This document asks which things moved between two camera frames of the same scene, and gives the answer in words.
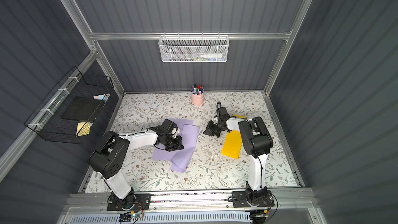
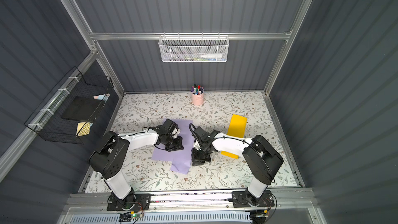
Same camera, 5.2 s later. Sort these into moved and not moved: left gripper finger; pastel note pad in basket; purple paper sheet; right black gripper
Moved: right black gripper
Not moved: purple paper sheet; pastel note pad in basket; left gripper finger
